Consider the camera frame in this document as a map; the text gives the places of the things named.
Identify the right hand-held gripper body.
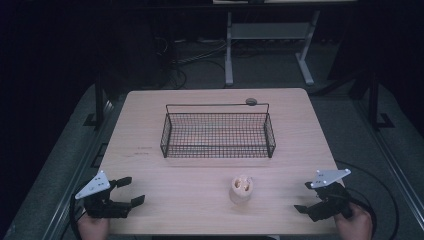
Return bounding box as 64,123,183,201
307,168,353,223

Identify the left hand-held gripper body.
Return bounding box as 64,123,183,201
74,170,133,220

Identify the black wire basket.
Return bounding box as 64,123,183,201
159,102,277,160

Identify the beige small cup object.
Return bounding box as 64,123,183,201
229,174,254,205

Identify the person's right hand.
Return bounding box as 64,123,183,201
333,202,374,240

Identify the person's left hand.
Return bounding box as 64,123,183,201
77,213,111,240

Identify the aluminium floor rail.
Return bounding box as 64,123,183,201
41,98,116,240
355,98,424,211

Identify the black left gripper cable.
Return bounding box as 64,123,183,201
68,192,85,240

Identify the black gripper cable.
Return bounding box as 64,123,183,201
334,160,400,240
68,192,85,240

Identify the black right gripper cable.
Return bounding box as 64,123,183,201
334,160,400,240

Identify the black metal post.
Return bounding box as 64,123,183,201
367,70,396,130
83,71,108,128

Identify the bundle of floor cables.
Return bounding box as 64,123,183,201
154,35,228,90

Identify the white metal desk frame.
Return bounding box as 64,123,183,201
213,0,358,87

